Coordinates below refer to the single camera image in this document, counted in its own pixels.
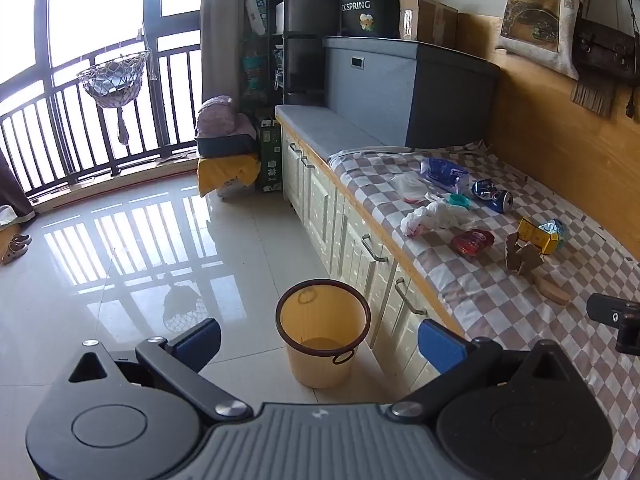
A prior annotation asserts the yellow plastic waste bin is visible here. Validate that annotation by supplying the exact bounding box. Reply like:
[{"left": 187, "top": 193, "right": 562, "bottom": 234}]
[{"left": 275, "top": 279, "right": 372, "bottom": 389}]

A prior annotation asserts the yellow carton box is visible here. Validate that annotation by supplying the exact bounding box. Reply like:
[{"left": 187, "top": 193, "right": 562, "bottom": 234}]
[{"left": 516, "top": 217, "right": 561, "bottom": 255}]

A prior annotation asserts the teal label bottle pack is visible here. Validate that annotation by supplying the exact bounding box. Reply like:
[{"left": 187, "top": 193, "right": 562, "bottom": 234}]
[{"left": 240, "top": 35, "right": 273, "bottom": 106}]

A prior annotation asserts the pink fabric bundle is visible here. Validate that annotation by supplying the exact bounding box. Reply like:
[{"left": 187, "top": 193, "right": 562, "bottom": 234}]
[{"left": 195, "top": 95, "right": 257, "bottom": 140}]

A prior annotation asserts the printed canvas tote bag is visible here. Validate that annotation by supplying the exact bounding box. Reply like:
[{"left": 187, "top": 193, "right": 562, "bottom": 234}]
[{"left": 495, "top": 0, "right": 586, "bottom": 81}]

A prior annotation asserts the black hanging cable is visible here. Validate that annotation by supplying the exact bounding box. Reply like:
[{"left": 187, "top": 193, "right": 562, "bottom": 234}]
[{"left": 625, "top": 75, "right": 639, "bottom": 120}]

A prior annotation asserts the brown leather bag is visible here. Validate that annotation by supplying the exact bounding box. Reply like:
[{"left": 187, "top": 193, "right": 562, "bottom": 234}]
[{"left": 571, "top": 10, "right": 640, "bottom": 78}]

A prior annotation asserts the tan wooden piece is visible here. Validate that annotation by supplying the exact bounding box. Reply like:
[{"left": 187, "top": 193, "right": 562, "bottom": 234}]
[{"left": 531, "top": 270, "right": 572, "bottom": 307}]

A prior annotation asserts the brown cardboard box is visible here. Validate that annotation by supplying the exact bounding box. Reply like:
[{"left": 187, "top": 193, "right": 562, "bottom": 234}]
[{"left": 398, "top": 0, "right": 459, "bottom": 48}]

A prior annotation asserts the hanging net basket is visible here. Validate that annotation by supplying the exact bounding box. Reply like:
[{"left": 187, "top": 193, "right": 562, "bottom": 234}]
[{"left": 76, "top": 50, "right": 152, "bottom": 146}]

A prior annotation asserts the light blue plastic wrapper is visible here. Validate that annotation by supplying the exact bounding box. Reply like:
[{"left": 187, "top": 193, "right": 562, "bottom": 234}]
[{"left": 537, "top": 218, "right": 568, "bottom": 253}]

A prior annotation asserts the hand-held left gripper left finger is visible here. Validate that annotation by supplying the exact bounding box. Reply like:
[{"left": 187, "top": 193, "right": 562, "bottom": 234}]
[{"left": 65, "top": 318, "right": 253, "bottom": 423}]

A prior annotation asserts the blue white plastic packet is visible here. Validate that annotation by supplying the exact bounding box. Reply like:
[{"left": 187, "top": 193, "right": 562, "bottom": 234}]
[{"left": 420, "top": 156, "right": 471, "bottom": 193}]

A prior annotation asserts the green carton box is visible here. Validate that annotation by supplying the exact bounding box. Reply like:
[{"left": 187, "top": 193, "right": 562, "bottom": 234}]
[{"left": 255, "top": 115, "right": 283, "bottom": 193}]

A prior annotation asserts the yellow cloth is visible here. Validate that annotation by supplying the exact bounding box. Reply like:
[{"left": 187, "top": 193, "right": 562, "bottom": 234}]
[{"left": 197, "top": 152, "right": 262, "bottom": 198}]

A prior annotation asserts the grey bench cushion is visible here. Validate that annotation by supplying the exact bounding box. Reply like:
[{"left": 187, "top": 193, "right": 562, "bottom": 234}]
[{"left": 275, "top": 104, "right": 386, "bottom": 161}]

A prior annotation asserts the white tissue roll pack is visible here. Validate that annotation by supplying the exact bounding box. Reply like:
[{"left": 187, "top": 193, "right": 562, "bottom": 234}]
[{"left": 245, "top": 0, "right": 271, "bottom": 36}]

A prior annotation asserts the black balcony railing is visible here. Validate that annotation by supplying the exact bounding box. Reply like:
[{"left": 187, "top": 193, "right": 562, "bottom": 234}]
[{"left": 0, "top": 30, "right": 203, "bottom": 198}]

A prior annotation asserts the brown fringed woven hanging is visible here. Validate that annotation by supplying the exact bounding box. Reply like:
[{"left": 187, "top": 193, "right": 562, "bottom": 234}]
[{"left": 571, "top": 67, "right": 618, "bottom": 119}]

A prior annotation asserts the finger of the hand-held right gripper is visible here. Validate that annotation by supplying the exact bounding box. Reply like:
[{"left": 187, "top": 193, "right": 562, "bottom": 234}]
[
  {"left": 586, "top": 292, "right": 640, "bottom": 328},
  {"left": 616, "top": 326, "right": 640, "bottom": 357}
]

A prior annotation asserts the brown cardboard piece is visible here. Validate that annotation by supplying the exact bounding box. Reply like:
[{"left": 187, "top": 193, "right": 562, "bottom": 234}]
[{"left": 505, "top": 232, "right": 546, "bottom": 276}]

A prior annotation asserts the grey curtain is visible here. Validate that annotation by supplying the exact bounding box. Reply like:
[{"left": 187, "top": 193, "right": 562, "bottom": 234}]
[{"left": 200, "top": 0, "right": 246, "bottom": 106}]

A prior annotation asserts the clear plastic bag red strip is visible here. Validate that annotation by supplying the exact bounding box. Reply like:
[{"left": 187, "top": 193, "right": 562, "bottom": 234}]
[{"left": 390, "top": 172, "right": 436, "bottom": 204}]

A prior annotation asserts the black round flower print box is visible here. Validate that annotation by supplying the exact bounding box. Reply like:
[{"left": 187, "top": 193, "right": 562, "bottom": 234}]
[{"left": 341, "top": 0, "right": 402, "bottom": 38}]

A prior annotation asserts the white drawer cabinet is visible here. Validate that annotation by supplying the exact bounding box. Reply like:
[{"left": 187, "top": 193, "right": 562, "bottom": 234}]
[{"left": 280, "top": 122, "right": 466, "bottom": 396}]

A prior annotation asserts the dark brown curtain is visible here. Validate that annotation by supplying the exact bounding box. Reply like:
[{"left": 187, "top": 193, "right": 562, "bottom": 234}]
[{"left": 0, "top": 150, "right": 37, "bottom": 226}]

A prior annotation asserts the black shelf rack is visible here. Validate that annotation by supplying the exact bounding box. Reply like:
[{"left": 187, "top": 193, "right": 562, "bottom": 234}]
[{"left": 270, "top": 0, "right": 343, "bottom": 106}]

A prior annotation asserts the brown white checkered blanket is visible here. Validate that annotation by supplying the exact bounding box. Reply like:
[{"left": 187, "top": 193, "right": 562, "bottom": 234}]
[{"left": 327, "top": 145, "right": 640, "bottom": 480}]

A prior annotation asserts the red snack packet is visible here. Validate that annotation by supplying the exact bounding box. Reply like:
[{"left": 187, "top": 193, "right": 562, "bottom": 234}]
[{"left": 450, "top": 228, "right": 496, "bottom": 259}]

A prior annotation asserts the grey storage box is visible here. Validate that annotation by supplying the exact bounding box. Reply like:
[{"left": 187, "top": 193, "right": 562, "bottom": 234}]
[{"left": 322, "top": 35, "right": 502, "bottom": 150}]

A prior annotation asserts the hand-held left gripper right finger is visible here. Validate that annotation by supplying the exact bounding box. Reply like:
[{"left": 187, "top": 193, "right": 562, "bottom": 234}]
[{"left": 385, "top": 319, "right": 583, "bottom": 421}]

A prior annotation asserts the crushed blue soda can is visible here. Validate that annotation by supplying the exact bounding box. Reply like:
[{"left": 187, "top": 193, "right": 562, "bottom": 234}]
[{"left": 471, "top": 178, "right": 514, "bottom": 214}]

